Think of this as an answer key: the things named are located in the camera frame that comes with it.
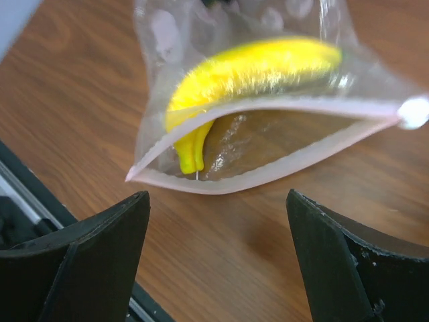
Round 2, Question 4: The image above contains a clear zip top bag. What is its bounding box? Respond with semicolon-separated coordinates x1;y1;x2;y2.
126;1;428;195

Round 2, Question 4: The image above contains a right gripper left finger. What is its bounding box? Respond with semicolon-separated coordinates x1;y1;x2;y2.
1;191;150;321

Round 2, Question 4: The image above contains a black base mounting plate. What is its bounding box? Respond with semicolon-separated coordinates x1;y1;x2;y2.
1;146;170;321

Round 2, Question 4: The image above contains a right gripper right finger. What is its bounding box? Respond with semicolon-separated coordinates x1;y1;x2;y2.
286;189;428;321

